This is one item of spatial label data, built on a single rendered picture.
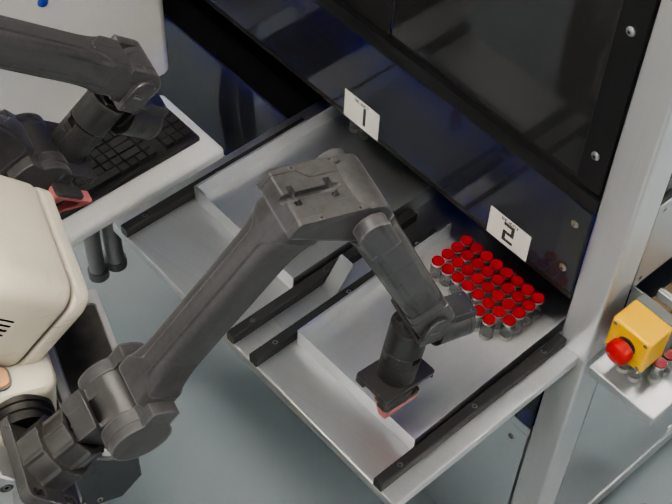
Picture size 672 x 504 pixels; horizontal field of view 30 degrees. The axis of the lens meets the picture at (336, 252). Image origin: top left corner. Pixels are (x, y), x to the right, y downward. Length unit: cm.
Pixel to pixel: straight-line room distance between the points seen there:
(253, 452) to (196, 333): 154
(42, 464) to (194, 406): 149
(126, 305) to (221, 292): 181
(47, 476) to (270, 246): 41
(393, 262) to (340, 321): 55
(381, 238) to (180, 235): 84
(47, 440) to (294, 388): 55
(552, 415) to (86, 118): 95
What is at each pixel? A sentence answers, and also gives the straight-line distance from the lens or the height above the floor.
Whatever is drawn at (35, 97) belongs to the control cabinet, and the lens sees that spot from 233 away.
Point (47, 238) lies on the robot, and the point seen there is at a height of 133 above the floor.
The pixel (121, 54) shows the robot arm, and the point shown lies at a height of 139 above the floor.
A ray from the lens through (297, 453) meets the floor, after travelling 289.
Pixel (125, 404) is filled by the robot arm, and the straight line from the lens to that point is 147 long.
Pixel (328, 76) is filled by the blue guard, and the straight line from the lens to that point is 215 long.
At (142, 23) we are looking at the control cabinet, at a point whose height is 96.
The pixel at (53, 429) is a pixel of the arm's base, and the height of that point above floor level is 124.
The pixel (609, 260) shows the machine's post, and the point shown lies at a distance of 183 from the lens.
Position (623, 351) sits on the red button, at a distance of 188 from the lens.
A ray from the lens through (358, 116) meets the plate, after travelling 213.
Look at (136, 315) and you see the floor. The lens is 313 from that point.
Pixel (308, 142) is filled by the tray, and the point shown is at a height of 88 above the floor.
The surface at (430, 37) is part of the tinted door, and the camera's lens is 190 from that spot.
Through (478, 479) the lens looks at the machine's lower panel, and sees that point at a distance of 253.
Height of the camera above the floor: 250
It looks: 51 degrees down
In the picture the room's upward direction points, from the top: 3 degrees clockwise
